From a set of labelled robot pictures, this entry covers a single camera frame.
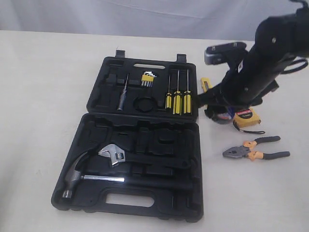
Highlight right yellow black screwdriver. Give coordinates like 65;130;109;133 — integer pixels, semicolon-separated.
183;70;192;114

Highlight left yellow black screwdriver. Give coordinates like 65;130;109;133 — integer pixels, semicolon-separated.
165;75;172;109

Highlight yellow utility knife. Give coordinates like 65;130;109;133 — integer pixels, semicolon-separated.
200;77;212;93

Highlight pliers orange black handles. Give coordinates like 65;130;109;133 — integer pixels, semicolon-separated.
223;136;290;161

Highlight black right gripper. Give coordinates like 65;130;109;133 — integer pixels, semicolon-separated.
198;52;278;121

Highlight yellow hex key set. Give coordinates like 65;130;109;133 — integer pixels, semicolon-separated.
141;71;156;87

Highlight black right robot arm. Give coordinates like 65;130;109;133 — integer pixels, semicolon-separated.
192;0;309;123

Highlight clear handle test screwdriver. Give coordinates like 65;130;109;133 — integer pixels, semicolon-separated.
117;74;129;111

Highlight yellow measuring tape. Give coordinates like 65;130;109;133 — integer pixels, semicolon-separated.
233;108;266;134

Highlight black electrical tape roll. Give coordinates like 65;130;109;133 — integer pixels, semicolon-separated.
212;106;235;125

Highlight steel claw hammer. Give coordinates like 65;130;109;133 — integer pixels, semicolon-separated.
62;151;193;199

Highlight adjustable wrench black handle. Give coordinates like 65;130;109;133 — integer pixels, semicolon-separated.
98;144;191;169

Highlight black plastic tool case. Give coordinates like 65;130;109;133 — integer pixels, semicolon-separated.
51;50;204;222

